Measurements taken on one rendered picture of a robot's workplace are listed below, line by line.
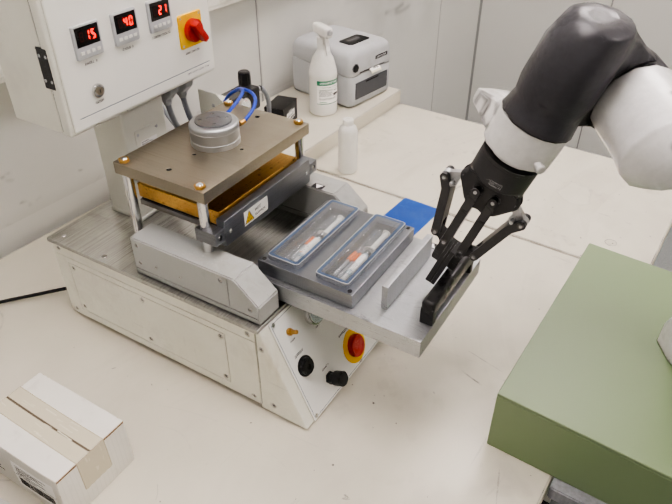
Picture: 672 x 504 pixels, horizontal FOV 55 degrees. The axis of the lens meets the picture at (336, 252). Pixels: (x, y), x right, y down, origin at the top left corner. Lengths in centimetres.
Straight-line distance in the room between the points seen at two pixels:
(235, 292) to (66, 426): 30
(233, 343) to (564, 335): 52
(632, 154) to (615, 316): 48
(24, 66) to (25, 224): 60
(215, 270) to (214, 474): 30
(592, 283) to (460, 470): 41
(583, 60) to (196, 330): 69
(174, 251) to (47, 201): 64
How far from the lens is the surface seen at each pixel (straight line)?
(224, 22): 186
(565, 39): 71
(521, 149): 76
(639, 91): 75
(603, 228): 160
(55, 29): 99
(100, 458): 100
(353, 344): 111
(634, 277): 125
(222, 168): 98
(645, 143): 72
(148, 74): 112
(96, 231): 122
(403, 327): 90
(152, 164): 102
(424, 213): 154
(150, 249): 104
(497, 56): 344
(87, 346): 126
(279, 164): 109
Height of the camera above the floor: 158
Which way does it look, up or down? 36 degrees down
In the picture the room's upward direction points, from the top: straight up
